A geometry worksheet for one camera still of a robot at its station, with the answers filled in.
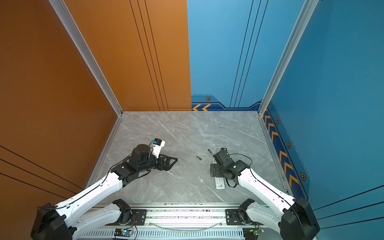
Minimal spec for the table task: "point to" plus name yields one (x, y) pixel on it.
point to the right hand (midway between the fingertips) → (217, 170)
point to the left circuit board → (125, 232)
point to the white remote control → (219, 183)
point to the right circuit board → (252, 233)
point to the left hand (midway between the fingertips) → (172, 157)
